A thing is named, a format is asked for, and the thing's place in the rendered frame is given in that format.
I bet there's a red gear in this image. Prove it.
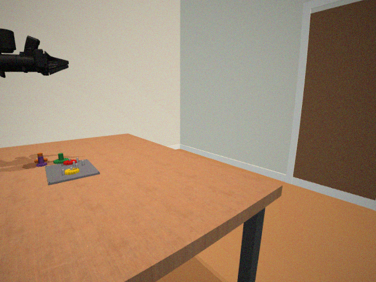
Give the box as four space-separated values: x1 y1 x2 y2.
63 159 76 165

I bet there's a purple gear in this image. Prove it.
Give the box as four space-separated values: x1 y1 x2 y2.
36 156 47 167

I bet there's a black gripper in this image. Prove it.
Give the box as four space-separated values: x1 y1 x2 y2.
16 49 69 76

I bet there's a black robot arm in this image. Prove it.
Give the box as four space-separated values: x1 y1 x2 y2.
0 28 40 78

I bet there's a green gear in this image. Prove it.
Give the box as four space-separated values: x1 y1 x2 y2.
53 153 69 164

